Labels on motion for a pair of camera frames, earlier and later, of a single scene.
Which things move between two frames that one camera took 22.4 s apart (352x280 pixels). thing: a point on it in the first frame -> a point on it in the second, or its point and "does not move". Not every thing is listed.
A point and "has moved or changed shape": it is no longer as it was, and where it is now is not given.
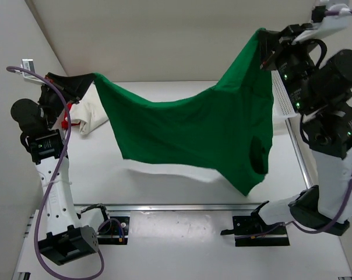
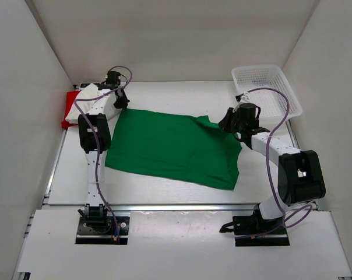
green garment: (226, 131) has moved or changed shape
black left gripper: (73, 87) -> (123, 104)
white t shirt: (89, 112) does not move
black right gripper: (269, 41) -> (225, 124)
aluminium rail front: (180, 206) does not move
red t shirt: (64, 123) does not move
